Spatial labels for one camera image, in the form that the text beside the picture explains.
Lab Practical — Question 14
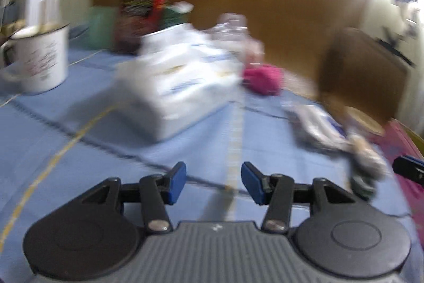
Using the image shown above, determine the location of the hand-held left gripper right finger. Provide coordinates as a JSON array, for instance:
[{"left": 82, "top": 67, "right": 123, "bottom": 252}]
[{"left": 241, "top": 161, "right": 356, "bottom": 234}]

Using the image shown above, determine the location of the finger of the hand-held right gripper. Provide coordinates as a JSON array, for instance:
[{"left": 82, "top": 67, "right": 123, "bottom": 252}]
[{"left": 392, "top": 155, "right": 424, "bottom": 186}]

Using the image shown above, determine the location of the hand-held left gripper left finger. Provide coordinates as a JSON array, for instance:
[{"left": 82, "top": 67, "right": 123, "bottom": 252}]
[{"left": 81, "top": 161, "right": 187, "bottom": 234}]

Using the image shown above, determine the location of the pink tin box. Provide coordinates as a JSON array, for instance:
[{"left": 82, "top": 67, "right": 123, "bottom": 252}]
[{"left": 369, "top": 119, "right": 424, "bottom": 214}]

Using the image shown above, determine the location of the bag of white beads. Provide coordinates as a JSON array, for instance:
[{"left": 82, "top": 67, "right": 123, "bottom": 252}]
[{"left": 348, "top": 134, "right": 386, "bottom": 199}]

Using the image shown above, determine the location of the pink fluffy cloth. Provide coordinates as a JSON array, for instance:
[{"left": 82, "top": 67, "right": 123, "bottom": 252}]
[{"left": 242, "top": 64, "right": 284, "bottom": 95}]

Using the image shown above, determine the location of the blue tablecloth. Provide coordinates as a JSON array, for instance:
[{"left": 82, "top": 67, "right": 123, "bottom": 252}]
[{"left": 0, "top": 24, "right": 411, "bottom": 283}]

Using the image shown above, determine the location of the large white tissue pack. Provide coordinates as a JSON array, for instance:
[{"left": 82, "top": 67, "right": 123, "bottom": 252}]
[{"left": 116, "top": 23, "right": 241, "bottom": 142}]

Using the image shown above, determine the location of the brown woven mat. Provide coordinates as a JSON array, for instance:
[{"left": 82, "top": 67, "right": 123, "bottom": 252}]
[{"left": 318, "top": 27, "right": 409, "bottom": 129}]

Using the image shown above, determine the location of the plastic bag of cups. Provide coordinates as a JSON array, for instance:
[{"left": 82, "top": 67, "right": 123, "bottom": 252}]
[{"left": 205, "top": 13, "right": 266, "bottom": 68}]

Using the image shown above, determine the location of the green box with white lid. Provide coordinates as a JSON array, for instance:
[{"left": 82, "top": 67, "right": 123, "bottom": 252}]
[{"left": 159, "top": 2, "right": 194, "bottom": 30}]

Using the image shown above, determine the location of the mint green container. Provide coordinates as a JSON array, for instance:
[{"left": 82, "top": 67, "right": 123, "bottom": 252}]
[{"left": 87, "top": 6, "right": 116, "bottom": 50}]

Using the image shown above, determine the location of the red printed box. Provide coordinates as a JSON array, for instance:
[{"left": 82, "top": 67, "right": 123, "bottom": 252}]
[{"left": 114, "top": 0, "right": 174, "bottom": 53}]

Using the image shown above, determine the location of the white enamel mug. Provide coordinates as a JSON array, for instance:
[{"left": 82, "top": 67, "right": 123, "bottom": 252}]
[{"left": 0, "top": 23, "right": 70, "bottom": 95}]

